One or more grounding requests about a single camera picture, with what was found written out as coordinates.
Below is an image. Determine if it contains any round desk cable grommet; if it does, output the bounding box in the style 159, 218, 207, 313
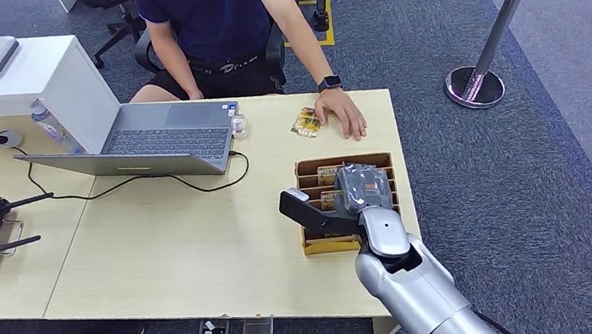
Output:
0, 128, 25, 151

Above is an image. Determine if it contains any white desk leg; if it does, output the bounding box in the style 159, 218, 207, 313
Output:
370, 314, 403, 334

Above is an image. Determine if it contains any black laptop power cable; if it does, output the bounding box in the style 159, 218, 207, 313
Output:
8, 116, 254, 217

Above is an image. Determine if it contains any wooden slotted card box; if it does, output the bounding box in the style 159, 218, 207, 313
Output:
291, 148, 405, 258

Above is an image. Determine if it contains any grey open laptop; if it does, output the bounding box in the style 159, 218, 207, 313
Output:
9, 89, 249, 201

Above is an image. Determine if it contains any white cabinet box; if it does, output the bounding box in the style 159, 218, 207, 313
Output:
0, 20, 128, 167

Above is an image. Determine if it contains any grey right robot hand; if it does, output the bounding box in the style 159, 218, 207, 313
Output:
329, 157, 396, 218

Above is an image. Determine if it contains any clear water bottle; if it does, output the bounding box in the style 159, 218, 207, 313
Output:
28, 94, 85, 161

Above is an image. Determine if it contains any black wrist watch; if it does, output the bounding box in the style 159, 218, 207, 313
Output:
315, 74, 344, 95

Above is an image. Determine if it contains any person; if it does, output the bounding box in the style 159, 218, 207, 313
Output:
117, 0, 370, 169

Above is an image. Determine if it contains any person's left hand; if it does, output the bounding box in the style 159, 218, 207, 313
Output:
311, 84, 370, 147

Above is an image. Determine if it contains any chrome stanchion post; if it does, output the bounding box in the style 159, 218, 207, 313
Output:
433, 0, 572, 114

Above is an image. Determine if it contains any small clear plastic case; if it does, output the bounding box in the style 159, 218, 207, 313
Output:
228, 112, 251, 141

